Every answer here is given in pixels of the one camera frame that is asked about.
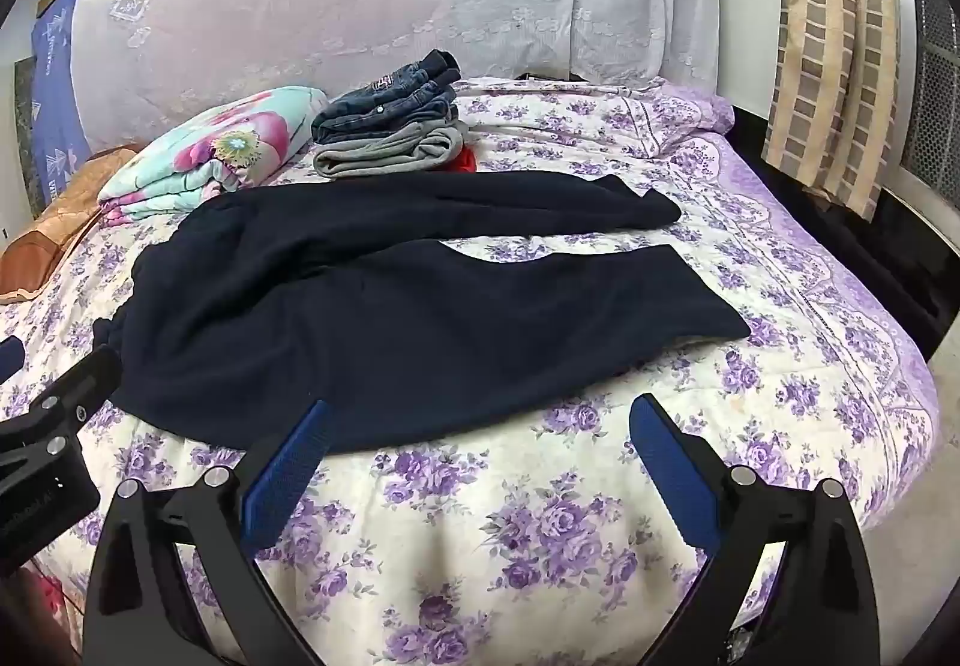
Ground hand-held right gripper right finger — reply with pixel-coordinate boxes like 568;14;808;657
628;393;882;666

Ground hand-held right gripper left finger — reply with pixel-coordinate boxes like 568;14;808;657
81;398;335;666

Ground navy blue pants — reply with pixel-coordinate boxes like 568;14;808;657
94;171;752;453

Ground folded grey pants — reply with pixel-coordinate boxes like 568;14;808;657
313;120;470;179

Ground red floral cloth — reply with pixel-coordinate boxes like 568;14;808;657
22;565;87;666

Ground orange brown pillow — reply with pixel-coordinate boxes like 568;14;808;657
0;145;143;305

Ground purple floral bed sheet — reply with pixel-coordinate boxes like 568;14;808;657
0;76;942;666

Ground grey mottled board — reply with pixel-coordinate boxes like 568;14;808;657
13;57;47;206

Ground blue patterned pillow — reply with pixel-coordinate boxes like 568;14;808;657
30;0;92;209

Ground folded teal pink floral blanket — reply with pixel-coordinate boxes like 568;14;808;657
97;86;331;226

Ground folded red garment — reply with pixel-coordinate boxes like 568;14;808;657
431;142;481;176

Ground folded blue jeans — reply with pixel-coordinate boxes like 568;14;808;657
310;49;462;146

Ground beige grey striped curtain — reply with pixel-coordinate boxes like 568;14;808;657
761;0;901;222

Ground metal mesh panel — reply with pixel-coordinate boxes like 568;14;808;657
895;0;960;187

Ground dark bed frame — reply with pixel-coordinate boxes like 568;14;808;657
731;103;960;367

